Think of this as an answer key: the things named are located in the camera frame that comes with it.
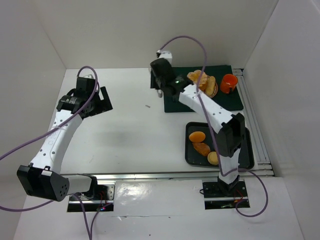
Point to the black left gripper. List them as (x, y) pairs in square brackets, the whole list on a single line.
[(104, 102)]

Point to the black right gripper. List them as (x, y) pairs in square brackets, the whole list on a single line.
[(157, 81)]

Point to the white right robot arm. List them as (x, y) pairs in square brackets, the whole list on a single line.
[(227, 129)]

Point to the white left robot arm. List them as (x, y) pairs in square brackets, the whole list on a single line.
[(42, 177)]

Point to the long bread roll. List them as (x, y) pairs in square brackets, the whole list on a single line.
[(210, 88)]

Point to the crusty orange bread piece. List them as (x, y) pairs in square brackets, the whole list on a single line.
[(202, 148)]

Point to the round pale bread roll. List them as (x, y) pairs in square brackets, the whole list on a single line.
[(212, 158)]

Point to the flaky round pastry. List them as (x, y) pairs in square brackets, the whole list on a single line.
[(196, 77)]

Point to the patterned ceramic plate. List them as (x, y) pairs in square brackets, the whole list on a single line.
[(216, 90)]

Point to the orange mug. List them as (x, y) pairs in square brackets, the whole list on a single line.
[(228, 83)]

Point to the sesame bun half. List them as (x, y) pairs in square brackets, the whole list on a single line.
[(197, 137)]

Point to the black baking tray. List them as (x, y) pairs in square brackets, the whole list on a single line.
[(194, 158)]

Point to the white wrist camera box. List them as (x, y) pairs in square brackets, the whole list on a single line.
[(165, 54)]

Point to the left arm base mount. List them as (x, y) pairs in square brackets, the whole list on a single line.
[(100, 197)]

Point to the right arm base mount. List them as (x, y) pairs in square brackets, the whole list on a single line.
[(215, 199)]

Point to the aluminium side rail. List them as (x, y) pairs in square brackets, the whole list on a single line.
[(262, 166)]

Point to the aluminium table edge rail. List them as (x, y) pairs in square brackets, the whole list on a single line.
[(158, 176)]

